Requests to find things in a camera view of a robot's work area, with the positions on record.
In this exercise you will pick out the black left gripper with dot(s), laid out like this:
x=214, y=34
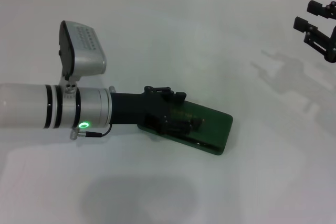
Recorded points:
x=134, y=108

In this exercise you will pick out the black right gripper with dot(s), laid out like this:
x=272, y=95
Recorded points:
x=332, y=45

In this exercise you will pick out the green glasses case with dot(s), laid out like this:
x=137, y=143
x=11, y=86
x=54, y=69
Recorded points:
x=210, y=124

